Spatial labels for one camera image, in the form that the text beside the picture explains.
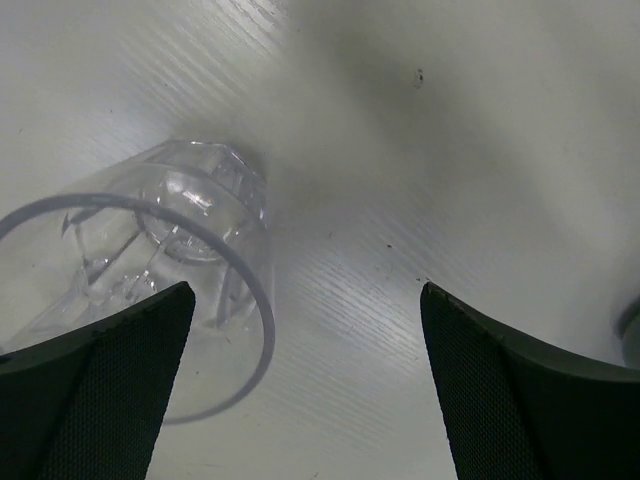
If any clear glass cup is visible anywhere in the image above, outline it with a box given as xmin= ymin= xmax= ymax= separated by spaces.
xmin=619 ymin=299 xmax=640 ymax=370
xmin=1 ymin=140 xmax=275 ymax=424

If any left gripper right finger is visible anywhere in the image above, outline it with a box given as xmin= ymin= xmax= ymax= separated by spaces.
xmin=420 ymin=282 xmax=639 ymax=479

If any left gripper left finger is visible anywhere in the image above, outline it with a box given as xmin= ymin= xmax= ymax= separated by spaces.
xmin=1 ymin=282 xmax=195 ymax=479

